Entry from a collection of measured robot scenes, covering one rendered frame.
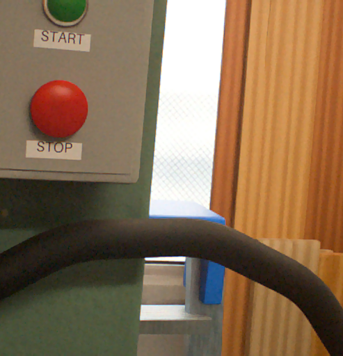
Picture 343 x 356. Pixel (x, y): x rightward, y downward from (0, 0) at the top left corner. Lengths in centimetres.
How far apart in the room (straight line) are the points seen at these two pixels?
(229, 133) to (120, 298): 140
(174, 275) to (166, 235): 166
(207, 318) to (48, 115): 98
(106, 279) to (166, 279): 160
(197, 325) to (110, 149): 94
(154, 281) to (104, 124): 165
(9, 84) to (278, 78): 152
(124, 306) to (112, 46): 18
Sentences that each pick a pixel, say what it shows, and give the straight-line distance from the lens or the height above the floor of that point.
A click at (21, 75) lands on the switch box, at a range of 44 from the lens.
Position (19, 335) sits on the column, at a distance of 54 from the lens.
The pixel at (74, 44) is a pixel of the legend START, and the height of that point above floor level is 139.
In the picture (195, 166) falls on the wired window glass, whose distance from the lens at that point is 212.
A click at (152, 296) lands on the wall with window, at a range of 208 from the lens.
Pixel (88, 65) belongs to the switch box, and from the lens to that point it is 45.
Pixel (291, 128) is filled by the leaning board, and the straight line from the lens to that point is 194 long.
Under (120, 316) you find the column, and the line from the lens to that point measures 55.
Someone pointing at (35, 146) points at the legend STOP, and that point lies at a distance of 45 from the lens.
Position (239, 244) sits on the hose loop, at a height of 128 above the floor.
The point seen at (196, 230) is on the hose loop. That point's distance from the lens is 50.
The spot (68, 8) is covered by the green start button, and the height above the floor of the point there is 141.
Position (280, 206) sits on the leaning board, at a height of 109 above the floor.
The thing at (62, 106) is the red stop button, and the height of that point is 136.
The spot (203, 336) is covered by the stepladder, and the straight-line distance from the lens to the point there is 142.
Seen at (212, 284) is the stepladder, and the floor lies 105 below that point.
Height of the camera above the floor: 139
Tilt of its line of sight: 7 degrees down
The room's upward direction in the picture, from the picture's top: 5 degrees clockwise
